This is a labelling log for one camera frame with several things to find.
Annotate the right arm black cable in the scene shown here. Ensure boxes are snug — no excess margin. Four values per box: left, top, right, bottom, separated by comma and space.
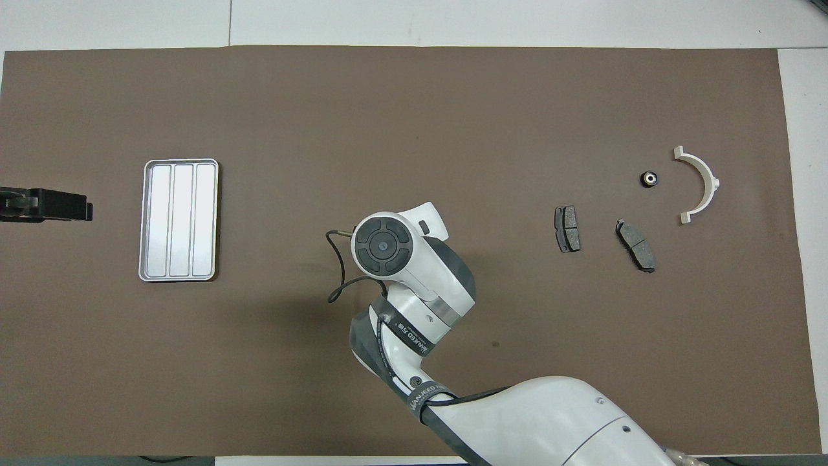
327, 230, 389, 305

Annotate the white curved plastic bracket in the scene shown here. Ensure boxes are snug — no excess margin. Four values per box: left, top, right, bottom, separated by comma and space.
673, 146, 721, 225

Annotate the rectangular dark brake pad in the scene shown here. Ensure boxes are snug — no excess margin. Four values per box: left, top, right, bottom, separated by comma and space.
554, 206, 582, 254

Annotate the silver metal tray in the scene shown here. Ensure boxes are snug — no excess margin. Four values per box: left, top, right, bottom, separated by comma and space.
138, 159, 219, 282

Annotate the elongated dark brake pad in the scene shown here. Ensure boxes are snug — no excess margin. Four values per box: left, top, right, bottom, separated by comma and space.
615, 219, 657, 274

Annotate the brown table mat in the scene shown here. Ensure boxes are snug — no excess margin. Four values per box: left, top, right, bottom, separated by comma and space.
0, 45, 822, 457

